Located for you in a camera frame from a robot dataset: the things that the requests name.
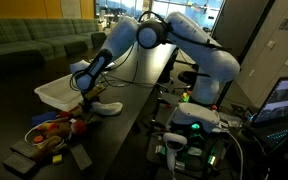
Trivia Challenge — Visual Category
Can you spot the thick white cable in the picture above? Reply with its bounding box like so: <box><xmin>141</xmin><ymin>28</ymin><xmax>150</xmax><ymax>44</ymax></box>
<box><xmin>218</xmin><ymin>129</ymin><xmax>245</xmax><ymax>180</ymax></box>

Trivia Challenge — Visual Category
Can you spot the green plaid sofa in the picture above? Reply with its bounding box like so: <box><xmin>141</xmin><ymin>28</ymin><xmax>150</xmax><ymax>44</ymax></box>
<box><xmin>0</xmin><ymin>18</ymin><xmax>108</xmax><ymax>78</ymax></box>

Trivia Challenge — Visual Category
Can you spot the gray wall sign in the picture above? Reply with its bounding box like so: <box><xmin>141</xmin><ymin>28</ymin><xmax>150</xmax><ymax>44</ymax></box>
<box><xmin>278</xmin><ymin>18</ymin><xmax>288</xmax><ymax>31</ymax></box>

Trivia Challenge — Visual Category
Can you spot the white plastic bin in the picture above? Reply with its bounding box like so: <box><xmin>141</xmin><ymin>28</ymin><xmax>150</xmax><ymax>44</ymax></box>
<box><xmin>33</xmin><ymin>59</ymin><xmax>113</xmax><ymax>113</ymax></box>

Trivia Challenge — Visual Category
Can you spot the blue foam block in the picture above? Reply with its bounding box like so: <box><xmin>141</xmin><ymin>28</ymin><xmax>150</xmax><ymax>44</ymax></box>
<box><xmin>30</xmin><ymin>111</ymin><xmax>58</xmax><ymax>127</ymax></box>

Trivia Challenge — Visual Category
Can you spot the white VR controller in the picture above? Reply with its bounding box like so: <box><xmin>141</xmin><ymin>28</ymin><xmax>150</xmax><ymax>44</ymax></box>
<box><xmin>162</xmin><ymin>132</ymin><xmax>188</xmax><ymax>173</ymax></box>

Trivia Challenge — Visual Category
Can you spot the red fuzzy ball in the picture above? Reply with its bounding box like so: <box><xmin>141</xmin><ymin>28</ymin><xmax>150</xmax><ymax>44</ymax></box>
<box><xmin>72</xmin><ymin>119</ymin><xmax>88</xmax><ymax>135</ymax></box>

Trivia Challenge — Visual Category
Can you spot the white bowl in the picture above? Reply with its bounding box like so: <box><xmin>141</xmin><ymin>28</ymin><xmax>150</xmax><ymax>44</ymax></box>
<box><xmin>24</xmin><ymin>123</ymin><xmax>67</xmax><ymax>149</ymax></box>

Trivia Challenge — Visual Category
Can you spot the orange toy fruit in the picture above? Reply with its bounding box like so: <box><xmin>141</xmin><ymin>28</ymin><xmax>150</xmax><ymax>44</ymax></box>
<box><xmin>33</xmin><ymin>134</ymin><xmax>45</xmax><ymax>144</ymax></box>

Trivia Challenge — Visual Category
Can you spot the dark laptop with backlit keys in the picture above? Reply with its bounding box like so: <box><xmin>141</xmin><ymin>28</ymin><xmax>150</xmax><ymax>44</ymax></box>
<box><xmin>260</xmin><ymin>119</ymin><xmax>288</xmax><ymax>161</ymax></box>

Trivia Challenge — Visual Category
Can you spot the bright window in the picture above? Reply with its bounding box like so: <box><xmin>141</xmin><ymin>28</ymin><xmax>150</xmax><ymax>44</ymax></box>
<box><xmin>95</xmin><ymin>0</ymin><xmax>225</xmax><ymax>33</ymax></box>

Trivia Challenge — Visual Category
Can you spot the white wall switch plate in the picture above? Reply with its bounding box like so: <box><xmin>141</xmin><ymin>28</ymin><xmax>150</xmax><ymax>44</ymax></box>
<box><xmin>267</xmin><ymin>39</ymin><xmax>277</xmax><ymax>50</ymax></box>

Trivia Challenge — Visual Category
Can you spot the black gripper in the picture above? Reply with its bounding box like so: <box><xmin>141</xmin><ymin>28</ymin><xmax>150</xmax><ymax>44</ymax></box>
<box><xmin>82</xmin><ymin>94</ymin><xmax>101</xmax><ymax>114</ymax></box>

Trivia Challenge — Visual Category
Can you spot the small yellow foam cube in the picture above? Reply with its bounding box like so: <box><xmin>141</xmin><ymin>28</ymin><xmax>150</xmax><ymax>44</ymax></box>
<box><xmin>52</xmin><ymin>154</ymin><xmax>64</xmax><ymax>165</ymax></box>

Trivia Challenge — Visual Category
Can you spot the black office chair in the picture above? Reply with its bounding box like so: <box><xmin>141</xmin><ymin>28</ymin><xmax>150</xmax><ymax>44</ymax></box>
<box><xmin>177</xmin><ymin>63</ymin><xmax>205</xmax><ymax>92</ymax></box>

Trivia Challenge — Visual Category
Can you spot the gray foam block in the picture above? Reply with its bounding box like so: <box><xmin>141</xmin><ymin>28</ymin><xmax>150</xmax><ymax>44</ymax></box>
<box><xmin>9</xmin><ymin>139</ymin><xmax>35</xmax><ymax>158</ymax></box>
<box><xmin>69</xmin><ymin>143</ymin><xmax>93</xmax><ymax>171</ymax></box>
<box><xmin>2</xmin><ymin>152</ymin><xmax>37</xmax><ymax>176</ymax></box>

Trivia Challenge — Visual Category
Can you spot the red toy fruit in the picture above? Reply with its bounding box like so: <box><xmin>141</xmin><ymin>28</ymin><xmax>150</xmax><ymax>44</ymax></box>
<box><xmin>47</xmin><ymin>123</ymin><xmax>59</xmax><ymax>132</ymax></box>

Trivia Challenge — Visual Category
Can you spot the open laptop with lit screen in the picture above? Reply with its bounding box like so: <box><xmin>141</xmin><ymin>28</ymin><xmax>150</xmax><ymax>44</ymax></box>
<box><xmin>250</xmin><ymin>76</ymin><xmax>288</xmax><ymax>127</ymax></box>

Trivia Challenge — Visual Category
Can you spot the white terry towel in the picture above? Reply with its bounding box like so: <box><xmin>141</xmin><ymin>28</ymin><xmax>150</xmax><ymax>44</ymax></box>
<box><xmin>91</xmin><ymin>100</ymin><xmax>124</xmax><ymax>117</ymax></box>

